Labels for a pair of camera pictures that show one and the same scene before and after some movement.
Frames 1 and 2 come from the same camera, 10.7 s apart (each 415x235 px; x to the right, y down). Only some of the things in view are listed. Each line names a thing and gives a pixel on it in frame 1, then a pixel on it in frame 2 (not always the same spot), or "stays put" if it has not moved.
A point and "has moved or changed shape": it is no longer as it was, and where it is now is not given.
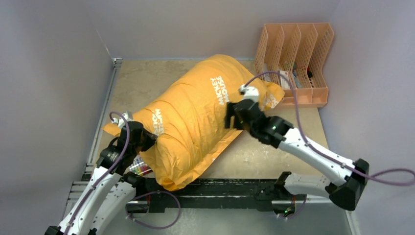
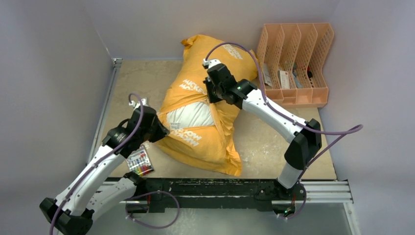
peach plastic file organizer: (297, 51) stays put
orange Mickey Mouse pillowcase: (189, 120) has moved or changed shape
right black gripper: (230, 112) -> (214, 98)
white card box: (285, 80) stays put
